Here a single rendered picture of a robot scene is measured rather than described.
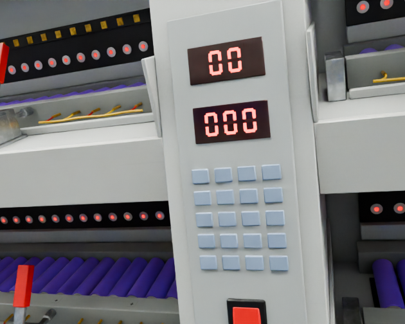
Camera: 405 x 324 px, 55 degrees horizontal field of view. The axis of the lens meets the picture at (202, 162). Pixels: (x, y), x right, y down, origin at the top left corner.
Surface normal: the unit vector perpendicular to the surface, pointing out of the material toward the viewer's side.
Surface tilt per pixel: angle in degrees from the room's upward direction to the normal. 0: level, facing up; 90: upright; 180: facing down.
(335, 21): 90
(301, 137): 90
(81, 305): 16
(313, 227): 90
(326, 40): 90
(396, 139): 106
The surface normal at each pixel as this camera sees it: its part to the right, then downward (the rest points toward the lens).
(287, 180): -0.30, 0.07
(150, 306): -0.17, -0.94
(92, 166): -0.27, 0.35
